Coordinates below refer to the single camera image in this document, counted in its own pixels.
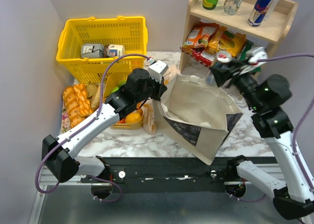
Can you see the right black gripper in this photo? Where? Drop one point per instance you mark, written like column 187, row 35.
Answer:
column 230, row 73

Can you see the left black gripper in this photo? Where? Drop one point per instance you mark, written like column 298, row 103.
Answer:
column 160, row 90

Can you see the silver red bull can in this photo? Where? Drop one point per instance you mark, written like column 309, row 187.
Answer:
column 221, row 60

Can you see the banana print plastic bag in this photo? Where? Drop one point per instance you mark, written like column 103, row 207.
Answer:
column 148, row 110

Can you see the beige canvas tote bag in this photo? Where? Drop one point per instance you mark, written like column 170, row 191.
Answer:
column 197, row 116

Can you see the blue red bull can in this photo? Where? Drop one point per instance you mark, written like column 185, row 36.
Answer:
column 259, row 12

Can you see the blue label water bottle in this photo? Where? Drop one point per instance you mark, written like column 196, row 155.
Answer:
column 271, row 9

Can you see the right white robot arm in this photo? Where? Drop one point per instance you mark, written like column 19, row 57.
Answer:
column 293, row 198

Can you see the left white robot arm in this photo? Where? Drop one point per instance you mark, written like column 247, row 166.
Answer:
column 61, row 155

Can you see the yellow food tray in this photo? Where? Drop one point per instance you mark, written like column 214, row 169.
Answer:
column 112, row 81

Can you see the red snack bag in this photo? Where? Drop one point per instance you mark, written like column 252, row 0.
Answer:
column 200, row 55

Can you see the green toy fruit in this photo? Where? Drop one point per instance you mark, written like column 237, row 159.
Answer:
column 120, row 84

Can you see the yellow chips bag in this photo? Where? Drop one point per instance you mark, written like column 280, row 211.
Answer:
column 223, row 40

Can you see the green snack bag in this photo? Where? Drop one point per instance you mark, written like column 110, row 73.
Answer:
column 247, row 47

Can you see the orange toy pumpkin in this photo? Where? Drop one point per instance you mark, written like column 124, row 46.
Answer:
column 122, row 121

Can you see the orange snack bag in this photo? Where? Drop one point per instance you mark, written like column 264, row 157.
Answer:
column 200, row 35

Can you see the brown milk carton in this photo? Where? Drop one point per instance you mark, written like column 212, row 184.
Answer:
column 114, row 50

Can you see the brown toy bread slices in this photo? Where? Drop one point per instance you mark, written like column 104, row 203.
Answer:
column 93, row 94

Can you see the braided orange toy bread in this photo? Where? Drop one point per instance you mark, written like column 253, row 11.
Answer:
column 84, row 108

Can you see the grey wrapped package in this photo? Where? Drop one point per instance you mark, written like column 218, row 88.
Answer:
column 92, row 51

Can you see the wooden shelf unit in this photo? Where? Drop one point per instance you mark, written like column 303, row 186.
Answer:
column 235, row 27

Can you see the yellow plastic shopping basket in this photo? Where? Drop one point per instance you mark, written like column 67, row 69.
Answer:
column 128, row 31

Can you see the clear plastic bottle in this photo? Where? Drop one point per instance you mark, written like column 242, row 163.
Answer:
column 231, row 6

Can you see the toy bread loaf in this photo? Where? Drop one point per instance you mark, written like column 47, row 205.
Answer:
column 72, row 106

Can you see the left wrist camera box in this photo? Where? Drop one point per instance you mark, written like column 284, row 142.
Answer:
column 157, row 70

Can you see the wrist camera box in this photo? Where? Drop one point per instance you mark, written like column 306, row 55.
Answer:
column 157, row 70
column 255, row 57

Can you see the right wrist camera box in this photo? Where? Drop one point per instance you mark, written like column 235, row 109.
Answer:
column 255, row 57

